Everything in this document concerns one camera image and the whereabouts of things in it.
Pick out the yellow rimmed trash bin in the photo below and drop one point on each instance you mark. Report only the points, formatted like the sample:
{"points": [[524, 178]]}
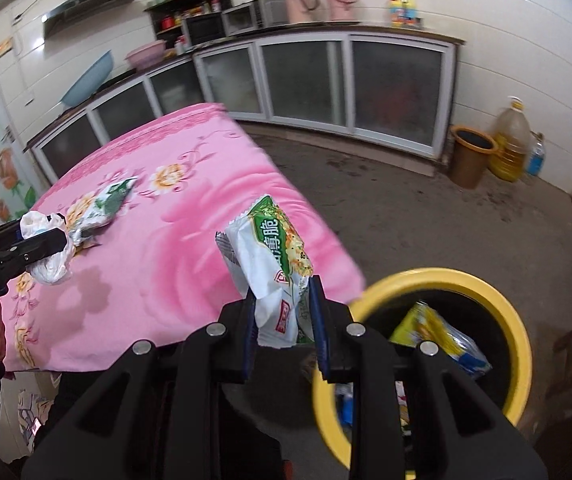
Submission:
{"points": [[396, 412]]}

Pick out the brown bucket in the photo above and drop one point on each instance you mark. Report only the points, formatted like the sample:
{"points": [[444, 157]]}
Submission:
{"points": [[471, 151]]}

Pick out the white kitchen cabinet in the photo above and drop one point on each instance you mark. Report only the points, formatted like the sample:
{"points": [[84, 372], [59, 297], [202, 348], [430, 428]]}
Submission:
{"points": [[390, 87]]}

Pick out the silver microwave oven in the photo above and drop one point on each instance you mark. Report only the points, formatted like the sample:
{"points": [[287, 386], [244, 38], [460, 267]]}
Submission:
{"points": [[254, 15]]}

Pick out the pink floral tablecloth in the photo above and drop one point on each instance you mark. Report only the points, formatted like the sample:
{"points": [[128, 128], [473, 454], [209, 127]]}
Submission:
{"points": [[155, 273]]}

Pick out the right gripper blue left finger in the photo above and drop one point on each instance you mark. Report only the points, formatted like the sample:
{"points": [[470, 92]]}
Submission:
{"points": [[249, 341]]}

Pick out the green white snack wrapper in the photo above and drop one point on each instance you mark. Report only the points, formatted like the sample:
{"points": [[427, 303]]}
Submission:
{"points": [[266, 256]]}

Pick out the dark spice shelf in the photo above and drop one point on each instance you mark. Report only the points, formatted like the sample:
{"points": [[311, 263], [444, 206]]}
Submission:
{"points": [[167, 17]]}

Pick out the black small oven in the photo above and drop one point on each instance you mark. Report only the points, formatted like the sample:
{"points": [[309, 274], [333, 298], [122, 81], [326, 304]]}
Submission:
{"points": [[203, 28]]}

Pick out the yellow detergent bottles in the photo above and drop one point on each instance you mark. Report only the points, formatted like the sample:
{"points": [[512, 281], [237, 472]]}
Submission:
{"points": [[403, 14]]}

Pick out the blue plastic basin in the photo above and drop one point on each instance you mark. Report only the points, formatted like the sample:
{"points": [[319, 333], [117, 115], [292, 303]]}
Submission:
{"points": [[89, 82]]}

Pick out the large cooking oil jug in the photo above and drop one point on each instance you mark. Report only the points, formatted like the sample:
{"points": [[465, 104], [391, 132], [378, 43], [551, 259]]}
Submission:
{"points": [[512, 134]]}

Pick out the blue yellow snack packet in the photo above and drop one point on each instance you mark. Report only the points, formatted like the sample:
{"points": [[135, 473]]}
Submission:
{"points": [[422, 323]]}

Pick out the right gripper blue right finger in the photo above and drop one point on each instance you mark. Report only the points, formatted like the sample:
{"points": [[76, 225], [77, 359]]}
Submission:
{"points": [[318, 313]]}

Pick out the left pink thermos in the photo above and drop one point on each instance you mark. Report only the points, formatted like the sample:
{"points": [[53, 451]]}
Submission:
{"points": [[301, 11]]}

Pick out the pink plastic basin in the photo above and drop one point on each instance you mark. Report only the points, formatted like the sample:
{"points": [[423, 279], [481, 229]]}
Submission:
{"points": [[147, 55]]}

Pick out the blue plastic bottle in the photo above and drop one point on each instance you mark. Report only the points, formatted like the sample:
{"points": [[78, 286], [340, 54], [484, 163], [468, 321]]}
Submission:
{"points": [[538, 154]]}

